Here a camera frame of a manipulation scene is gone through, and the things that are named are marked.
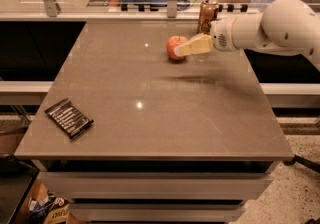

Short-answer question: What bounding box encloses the black rxbar chocolate bar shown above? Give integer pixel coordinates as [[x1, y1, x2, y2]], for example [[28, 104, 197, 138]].
[[45, 98, 94, 140]]

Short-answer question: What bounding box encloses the black chair leg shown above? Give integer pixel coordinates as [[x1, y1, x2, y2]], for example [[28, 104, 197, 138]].
[[284, 155, 320, 173]]

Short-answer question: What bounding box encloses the lower white drawer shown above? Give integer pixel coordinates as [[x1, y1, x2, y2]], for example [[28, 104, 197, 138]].
[[70, 204, 244, 223]]

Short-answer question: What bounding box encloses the snack bags pile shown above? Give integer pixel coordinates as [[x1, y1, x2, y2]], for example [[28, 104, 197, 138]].
[[28, 194, 69, 224]]

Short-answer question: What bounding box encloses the upper white drawer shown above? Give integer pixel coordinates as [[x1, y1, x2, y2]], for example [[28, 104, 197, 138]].
[[39, 172, 272, 200]]

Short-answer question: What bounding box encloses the red apple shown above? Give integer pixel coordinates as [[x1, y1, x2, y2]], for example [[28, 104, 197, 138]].
[[166, 35, 187, 60]]

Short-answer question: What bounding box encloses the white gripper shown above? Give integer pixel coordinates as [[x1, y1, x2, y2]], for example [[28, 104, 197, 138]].
[[174, 18, 236, 57]]

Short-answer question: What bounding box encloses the orange soda can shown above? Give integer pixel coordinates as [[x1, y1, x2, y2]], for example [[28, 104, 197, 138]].
[[197, 0, 219, 34]]

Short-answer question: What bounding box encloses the white drawer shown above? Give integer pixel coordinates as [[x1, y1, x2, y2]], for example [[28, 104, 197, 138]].
[[39, 172, 272, 200], [70, 204, 244, 223]]

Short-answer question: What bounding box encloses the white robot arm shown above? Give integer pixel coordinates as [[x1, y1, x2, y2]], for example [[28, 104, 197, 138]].
[[174, 0, 320, 70]]

